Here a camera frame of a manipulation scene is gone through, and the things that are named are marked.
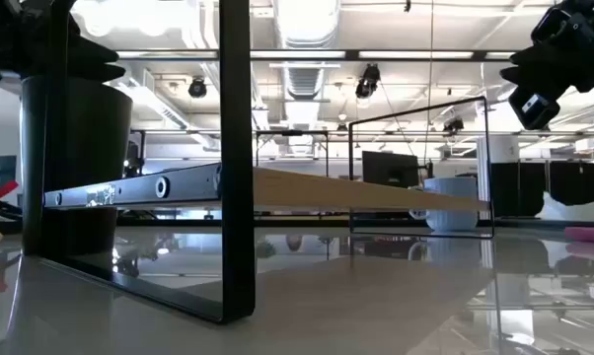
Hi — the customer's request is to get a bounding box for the black room partition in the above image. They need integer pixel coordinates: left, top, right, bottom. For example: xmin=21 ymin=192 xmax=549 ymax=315
xmin=488 ymin=161 xmax=594 ymax=219

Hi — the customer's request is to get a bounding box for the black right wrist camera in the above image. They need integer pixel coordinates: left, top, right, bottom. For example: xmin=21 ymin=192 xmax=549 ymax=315
xmin=507 ymin=86 xmax=562 ymax=131

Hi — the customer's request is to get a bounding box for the silver ceiling air duct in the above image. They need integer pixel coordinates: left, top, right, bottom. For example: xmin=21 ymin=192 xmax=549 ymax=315
xmin=270 ymin=0 xmax=342 ymax=103

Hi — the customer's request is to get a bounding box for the black computer monitor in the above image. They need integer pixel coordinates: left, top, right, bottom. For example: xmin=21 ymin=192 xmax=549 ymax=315
xmin=361 ymin=150 xmax=420 ymax=189

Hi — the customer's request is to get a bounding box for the pink cloth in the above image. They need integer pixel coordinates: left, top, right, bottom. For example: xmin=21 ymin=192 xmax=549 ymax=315
xmin=563 ymin=226 xmax=594 ymax=246

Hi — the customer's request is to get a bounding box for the light blue ceramic mug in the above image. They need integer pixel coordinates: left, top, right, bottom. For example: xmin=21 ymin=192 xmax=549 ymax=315
xmin=408 ymin=176 xmax=480 ymax=234

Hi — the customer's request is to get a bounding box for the brown ceramic mug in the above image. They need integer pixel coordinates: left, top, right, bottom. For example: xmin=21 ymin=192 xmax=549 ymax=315
xmin=19 ymin=75 xmax=134 ymax=257

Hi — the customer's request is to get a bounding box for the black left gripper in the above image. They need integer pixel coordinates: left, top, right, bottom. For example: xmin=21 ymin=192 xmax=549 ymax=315
xmin=0 ymin=0 xmax=127 ymax=84

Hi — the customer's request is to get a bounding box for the black ceiling spotlight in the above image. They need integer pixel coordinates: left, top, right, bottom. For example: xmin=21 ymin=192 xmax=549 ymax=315
xmin=442 ymin=115 xmax=466 ymax=134
xmin=187 ymin=76 xmax=208 ymax=100
xmin=354 ymin=62 xmax=382 ymax=100

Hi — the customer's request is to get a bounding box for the black metal wood shelf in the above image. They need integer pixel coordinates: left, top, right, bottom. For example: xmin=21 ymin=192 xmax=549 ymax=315
xmin=34 ymin=0 xmax=495 ymax=325

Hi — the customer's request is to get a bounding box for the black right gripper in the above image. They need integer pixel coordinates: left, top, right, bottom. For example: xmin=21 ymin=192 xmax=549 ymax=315
xmin=498 ymin=0 xmax=594 ymax=96

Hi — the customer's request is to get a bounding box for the red clamp handle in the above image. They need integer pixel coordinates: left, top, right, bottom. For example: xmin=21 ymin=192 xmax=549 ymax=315
xmin=0 ymin=179 xmax=20 ymax=201

